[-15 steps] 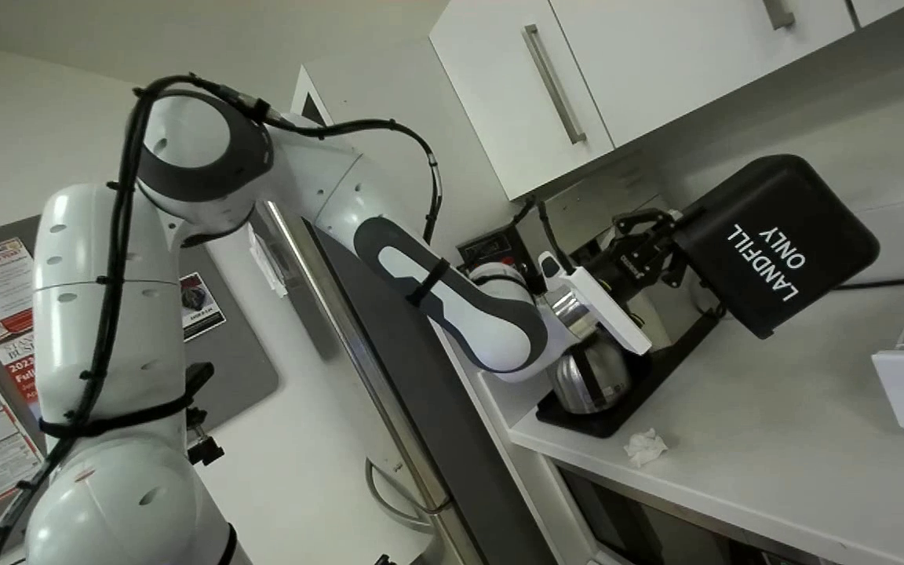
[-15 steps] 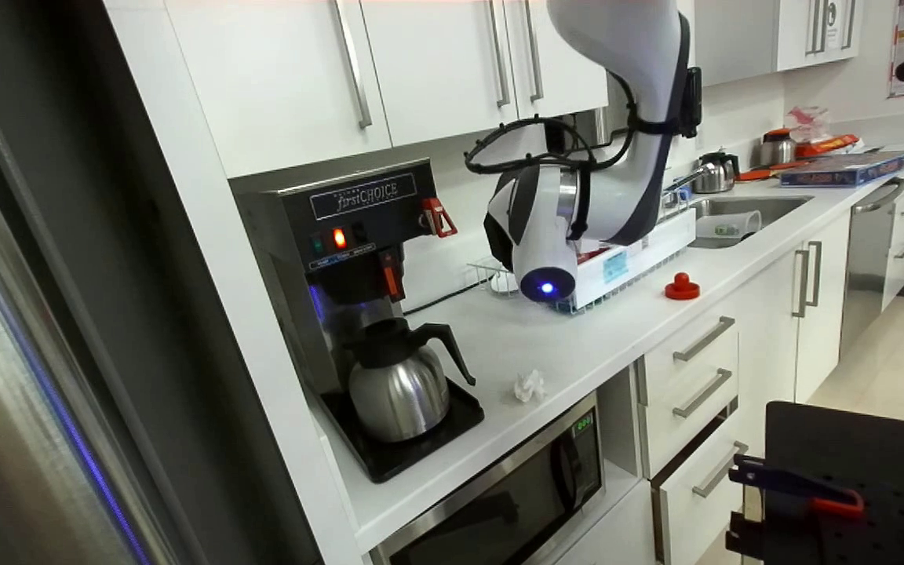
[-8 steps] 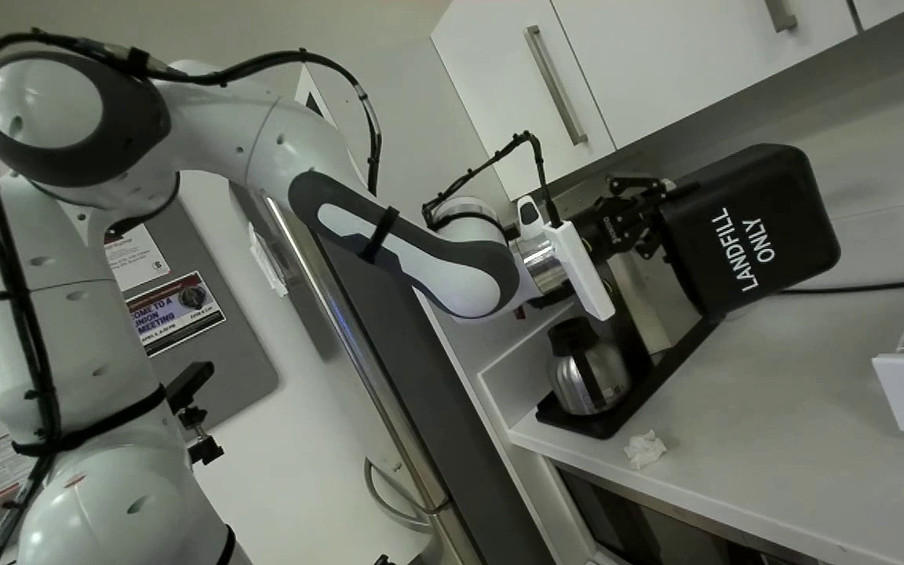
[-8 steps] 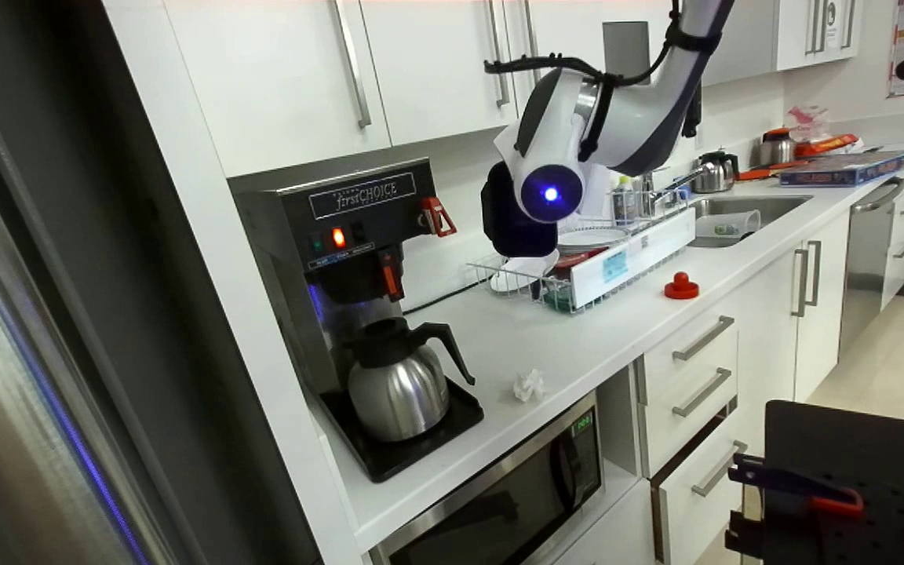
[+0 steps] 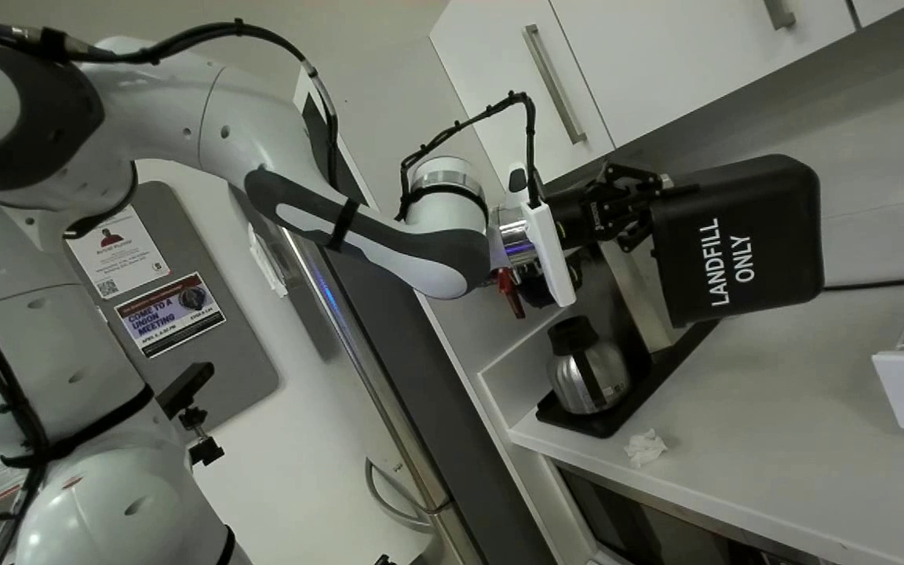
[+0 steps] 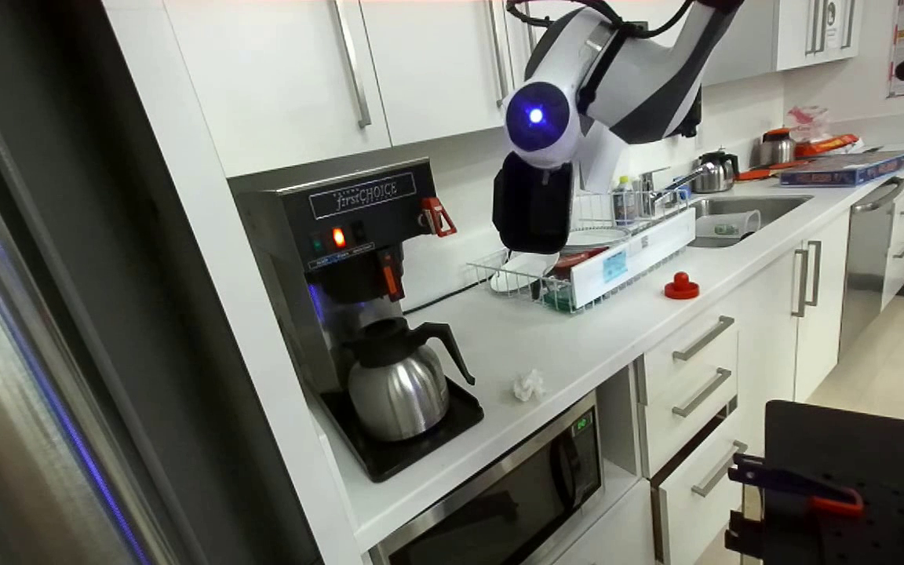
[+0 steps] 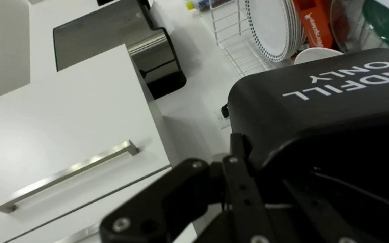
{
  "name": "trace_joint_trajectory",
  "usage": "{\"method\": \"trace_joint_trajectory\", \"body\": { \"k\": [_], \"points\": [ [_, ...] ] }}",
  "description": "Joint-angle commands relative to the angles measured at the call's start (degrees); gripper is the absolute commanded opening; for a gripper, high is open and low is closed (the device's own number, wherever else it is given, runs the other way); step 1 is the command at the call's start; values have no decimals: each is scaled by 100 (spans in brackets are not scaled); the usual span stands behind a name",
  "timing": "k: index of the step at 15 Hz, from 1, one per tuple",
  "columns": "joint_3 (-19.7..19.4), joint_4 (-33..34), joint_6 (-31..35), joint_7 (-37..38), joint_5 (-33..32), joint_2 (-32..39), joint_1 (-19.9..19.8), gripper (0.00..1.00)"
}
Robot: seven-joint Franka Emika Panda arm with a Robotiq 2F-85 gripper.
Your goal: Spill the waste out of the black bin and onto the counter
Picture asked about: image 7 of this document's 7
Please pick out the small yellow capped bottle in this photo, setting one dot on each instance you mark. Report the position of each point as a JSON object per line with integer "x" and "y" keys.
{"x": 189, "y": 5}

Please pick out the small blue capped bottle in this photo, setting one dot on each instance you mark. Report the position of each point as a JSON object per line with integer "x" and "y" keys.
{"x": 204, "y": 4}

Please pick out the white plate dotted rim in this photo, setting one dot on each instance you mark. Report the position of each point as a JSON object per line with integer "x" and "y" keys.
{"x": 294, "y": 27}
{"x": 269, "y": 27}

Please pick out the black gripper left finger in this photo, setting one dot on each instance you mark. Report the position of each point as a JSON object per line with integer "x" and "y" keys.
{"x": 243, "y": 189}

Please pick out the orange box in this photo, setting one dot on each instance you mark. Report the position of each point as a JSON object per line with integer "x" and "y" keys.
{"x": 316, "y": 27}

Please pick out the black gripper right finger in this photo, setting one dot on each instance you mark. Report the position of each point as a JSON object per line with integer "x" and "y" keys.
{"x": 320, "y": 216}

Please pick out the black landfill only bin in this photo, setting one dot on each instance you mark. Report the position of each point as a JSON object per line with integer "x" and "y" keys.
{"x": 330, "y": 116}

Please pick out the white upper cabinet door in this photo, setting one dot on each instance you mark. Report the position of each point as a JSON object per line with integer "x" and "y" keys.
{"x": 46, "y": 229}

